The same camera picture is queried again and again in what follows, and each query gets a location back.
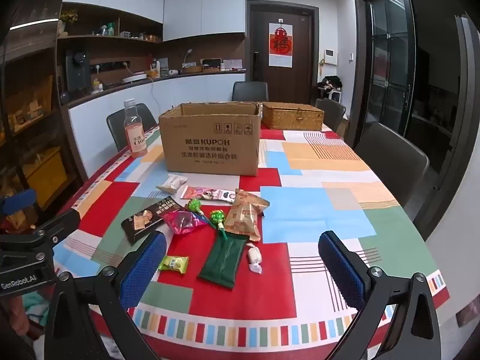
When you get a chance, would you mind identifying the white wrapped candy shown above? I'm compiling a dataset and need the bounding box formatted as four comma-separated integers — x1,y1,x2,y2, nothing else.
245,243,263,274

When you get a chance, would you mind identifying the woven lidded basket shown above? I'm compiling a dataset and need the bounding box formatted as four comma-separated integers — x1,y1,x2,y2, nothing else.
261,102,325,132

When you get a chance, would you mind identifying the pink drink bottle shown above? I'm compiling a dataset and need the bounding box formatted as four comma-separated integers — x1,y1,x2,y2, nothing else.
124,99,149,159

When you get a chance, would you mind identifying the small green candy packet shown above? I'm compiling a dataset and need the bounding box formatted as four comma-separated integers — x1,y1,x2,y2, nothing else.
158,256,190,274

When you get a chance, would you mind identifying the dark brown biscuit packet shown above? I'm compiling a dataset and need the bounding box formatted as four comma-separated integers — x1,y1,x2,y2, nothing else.
121,196,187,245

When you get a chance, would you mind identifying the black water dispenser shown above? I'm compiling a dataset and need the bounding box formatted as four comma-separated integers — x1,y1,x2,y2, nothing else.
64,49,92,92

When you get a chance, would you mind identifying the yellow storage bin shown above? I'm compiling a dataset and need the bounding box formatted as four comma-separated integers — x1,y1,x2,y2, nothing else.
22,146,68,207

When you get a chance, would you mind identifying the long pink snack packet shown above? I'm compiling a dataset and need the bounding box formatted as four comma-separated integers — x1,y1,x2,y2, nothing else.
180,185,237,205

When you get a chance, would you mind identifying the pink candy packet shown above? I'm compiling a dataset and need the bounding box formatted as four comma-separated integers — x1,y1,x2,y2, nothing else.
162,210,208,236

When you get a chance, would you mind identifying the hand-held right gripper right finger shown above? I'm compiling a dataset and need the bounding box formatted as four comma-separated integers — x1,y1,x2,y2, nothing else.
318,230,443,360

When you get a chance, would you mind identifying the colourful checked tablecloth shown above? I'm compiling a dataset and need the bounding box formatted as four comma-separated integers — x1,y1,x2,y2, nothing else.
52,122,451,349

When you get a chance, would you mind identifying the green lollipop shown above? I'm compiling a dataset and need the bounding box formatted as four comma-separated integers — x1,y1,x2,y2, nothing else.
209,210,229,239
186,199,211,222

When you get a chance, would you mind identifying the black glass door cabinet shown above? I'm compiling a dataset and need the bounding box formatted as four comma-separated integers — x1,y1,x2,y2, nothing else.
356,0,417,136

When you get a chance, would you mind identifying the dark grey dining chair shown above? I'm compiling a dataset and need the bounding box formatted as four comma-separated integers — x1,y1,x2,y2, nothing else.
354,122,430,207
106,103,158,152
231,81,269,103
315,98,347,133

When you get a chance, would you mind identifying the small white snack packet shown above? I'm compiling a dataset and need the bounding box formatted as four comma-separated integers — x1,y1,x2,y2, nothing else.
156,173,188,194

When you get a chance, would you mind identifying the dark green snack packet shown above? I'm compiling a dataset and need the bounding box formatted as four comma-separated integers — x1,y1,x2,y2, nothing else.
197,232,250,289

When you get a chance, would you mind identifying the white upper cabinet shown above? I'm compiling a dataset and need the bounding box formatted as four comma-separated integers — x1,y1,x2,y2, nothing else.
163,0,246,42

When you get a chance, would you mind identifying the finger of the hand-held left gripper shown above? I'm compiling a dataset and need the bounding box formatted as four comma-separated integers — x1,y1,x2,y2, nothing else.
22,209,81,250
0,188,37,216

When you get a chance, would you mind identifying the dark brown door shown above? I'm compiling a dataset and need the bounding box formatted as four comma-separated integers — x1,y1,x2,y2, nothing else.
246,2,320,106

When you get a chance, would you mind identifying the white cart with bags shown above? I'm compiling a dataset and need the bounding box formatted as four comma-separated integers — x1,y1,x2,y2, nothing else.
318,76,344,101

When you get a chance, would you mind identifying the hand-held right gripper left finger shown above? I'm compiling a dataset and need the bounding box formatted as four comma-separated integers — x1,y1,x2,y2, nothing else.
44,230,167,360

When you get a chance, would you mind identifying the brown paper-look snack packet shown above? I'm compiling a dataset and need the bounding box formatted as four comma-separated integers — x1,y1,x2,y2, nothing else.
234,188,271,219
224,204,262,242

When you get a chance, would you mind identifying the brown cardboard box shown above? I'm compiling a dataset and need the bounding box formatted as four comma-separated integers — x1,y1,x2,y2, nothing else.
158,102,263,176

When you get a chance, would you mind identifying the red and white wall calendar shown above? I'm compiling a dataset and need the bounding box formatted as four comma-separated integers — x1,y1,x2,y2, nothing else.
268,22,294,68

